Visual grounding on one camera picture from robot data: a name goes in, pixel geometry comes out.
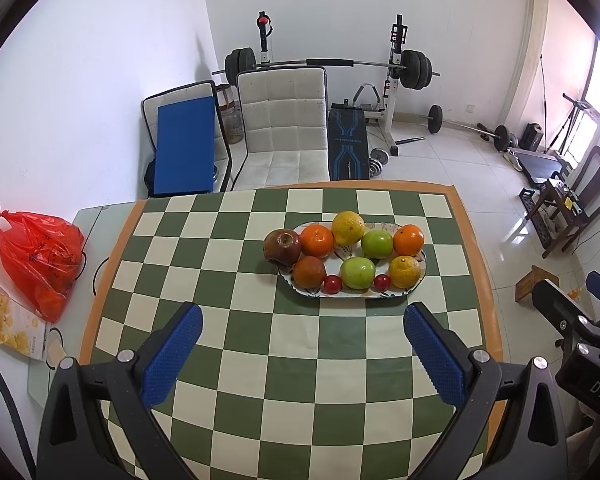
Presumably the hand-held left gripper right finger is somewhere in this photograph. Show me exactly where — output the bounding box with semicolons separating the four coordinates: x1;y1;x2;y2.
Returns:
404;302;569;480

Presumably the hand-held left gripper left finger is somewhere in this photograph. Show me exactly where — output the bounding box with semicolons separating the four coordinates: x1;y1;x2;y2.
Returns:
37;302;204;480

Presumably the yellow orange citrus fruit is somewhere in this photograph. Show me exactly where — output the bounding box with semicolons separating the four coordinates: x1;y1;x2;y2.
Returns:
389;255;422;289

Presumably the green apple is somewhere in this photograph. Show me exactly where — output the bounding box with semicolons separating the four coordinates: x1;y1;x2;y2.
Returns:
361;229;395;259
340;256;376;290

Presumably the orange tangerine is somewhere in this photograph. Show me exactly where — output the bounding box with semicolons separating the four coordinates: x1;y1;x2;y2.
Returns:
300;223;336;258
393;224;425;257

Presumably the white floral oval plate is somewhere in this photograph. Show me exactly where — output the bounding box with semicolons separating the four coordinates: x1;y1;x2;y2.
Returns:
277;221;427;300

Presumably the reddish brown round fruit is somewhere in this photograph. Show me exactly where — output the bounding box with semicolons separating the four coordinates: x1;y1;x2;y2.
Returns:
293;255;327;290

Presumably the dark red pomegranate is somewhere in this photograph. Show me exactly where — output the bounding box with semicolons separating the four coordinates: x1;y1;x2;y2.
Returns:
263;228;302;266

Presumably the small wooden stool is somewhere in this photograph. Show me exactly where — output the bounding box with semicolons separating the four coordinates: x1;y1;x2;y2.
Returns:
515;265;560;302

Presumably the dark wooden chair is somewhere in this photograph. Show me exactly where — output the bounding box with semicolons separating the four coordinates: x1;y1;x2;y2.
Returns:
540;146;600;259

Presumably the green white checkered tablecloth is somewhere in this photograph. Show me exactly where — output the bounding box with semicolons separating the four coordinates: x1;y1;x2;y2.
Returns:
79;181;505;480

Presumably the red plastic bag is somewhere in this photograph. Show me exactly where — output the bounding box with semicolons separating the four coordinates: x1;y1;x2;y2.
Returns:
0;204;85;323

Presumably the black speaker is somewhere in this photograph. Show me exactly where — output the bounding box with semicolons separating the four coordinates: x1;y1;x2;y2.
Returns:
523;122;545;151

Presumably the bag of yellow snacks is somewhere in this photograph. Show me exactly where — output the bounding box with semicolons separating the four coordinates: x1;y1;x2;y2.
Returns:
0;275;48;362

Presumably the short barbell with black plates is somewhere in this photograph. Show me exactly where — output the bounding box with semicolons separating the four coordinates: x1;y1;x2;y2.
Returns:
420;105;519;154

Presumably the small dumbbell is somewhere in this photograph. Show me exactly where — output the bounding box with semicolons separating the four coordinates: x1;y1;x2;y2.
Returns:
370;147;391;177

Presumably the blue board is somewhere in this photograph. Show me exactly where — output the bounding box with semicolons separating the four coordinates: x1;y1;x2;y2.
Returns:
145;95;217;198

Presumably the black blue weight bench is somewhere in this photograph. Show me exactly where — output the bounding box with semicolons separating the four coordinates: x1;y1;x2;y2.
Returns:
328;102;370;182

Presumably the clear plastic jar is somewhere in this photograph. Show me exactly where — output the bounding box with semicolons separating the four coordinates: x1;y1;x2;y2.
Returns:
216;82;244;145

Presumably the black framed chair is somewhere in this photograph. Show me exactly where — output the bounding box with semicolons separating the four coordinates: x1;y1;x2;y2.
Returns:
141;80;233;197

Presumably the white padded chair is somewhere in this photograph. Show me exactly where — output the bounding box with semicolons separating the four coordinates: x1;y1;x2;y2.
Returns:
236;66;331;192

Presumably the white barbell rack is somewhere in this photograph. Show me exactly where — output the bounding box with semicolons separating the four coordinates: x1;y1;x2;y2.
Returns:
256;10;411;157

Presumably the long barbell with black plates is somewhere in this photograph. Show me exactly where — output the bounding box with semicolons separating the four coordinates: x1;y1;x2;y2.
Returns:
212;49;442;92

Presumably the black cable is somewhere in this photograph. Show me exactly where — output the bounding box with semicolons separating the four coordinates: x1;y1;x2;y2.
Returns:
0;345;37;480

